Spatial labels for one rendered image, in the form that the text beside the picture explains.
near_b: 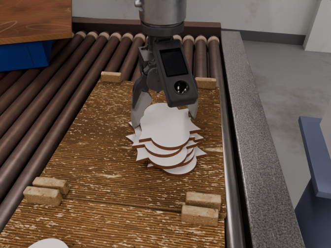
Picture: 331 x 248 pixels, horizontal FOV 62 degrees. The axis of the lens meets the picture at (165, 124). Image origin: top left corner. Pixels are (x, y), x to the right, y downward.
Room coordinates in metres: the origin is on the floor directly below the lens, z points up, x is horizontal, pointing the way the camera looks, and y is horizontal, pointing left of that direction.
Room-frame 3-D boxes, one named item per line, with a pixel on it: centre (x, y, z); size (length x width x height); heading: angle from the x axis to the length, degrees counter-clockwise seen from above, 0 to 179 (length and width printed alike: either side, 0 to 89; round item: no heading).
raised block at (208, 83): (0.66, -0.11, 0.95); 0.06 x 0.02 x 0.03; 83
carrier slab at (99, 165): (0.48, 0.05, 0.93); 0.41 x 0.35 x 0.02; 173
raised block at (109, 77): (0.69, 0.16, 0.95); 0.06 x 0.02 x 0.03; 83
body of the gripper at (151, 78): (0.46, 0.01, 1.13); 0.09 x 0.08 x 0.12; 14
